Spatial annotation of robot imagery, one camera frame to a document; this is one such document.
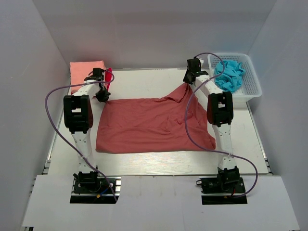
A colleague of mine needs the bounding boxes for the dusty red t shirt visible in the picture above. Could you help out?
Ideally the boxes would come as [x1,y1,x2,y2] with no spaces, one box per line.
[96,83,216,154]

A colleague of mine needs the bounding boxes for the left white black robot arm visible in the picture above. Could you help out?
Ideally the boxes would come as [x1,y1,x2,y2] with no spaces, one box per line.
[64,68,110,192]

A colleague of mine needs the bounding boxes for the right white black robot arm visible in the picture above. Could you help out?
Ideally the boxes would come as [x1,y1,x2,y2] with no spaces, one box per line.
[183,57,240,192]

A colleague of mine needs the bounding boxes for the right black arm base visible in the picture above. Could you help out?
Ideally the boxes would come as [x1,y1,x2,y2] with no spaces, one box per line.
[196,167,247,205]

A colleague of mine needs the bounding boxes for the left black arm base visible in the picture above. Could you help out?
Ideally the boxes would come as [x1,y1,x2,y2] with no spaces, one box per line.
[70,172,121,205]

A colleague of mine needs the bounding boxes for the folded bright red t shirt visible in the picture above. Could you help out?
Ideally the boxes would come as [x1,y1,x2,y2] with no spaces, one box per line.
[104,68,113,90]

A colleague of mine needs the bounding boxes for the folded salmon pink t shirt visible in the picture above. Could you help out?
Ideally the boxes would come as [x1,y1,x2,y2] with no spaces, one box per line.
[70,61,105,85]

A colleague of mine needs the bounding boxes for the crumpled blue t shirt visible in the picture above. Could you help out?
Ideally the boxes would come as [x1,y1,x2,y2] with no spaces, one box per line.
[214,60,245,93]

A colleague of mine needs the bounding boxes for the white plastic mesh basket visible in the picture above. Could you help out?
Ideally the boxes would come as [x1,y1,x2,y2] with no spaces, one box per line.
[207,53,262,102]

